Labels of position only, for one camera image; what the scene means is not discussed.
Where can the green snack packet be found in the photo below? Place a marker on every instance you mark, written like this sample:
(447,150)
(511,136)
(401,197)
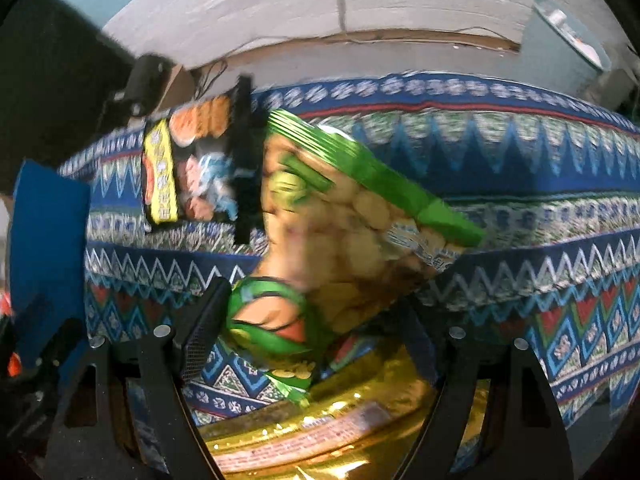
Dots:
(330,240)

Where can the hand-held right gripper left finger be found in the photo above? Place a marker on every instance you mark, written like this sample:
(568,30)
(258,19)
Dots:
(200,332)

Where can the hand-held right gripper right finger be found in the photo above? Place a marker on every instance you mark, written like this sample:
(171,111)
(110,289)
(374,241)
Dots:
(465,360)

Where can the black snack packet yellow label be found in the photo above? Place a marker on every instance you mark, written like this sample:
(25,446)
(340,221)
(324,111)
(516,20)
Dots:
(195,170)

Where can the black round device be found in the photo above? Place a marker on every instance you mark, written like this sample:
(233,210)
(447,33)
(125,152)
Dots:
(145,82)

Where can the blue patterned blanket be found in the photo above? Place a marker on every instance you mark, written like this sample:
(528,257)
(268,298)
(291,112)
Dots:
(525,170)

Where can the black hanging cloth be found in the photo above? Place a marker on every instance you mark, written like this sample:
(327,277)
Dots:
(55,90)

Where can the small brown cardboard box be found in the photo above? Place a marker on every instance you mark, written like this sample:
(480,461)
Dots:
(182,87)

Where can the blue cardboard box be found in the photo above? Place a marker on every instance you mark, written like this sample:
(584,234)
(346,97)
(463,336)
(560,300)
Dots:
(50,245)

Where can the grey waste bin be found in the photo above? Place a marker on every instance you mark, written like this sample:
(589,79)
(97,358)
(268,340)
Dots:
(560,45)

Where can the long yellow biscuit packet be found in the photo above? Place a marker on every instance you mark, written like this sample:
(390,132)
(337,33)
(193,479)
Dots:
(300,442)
(380,385)

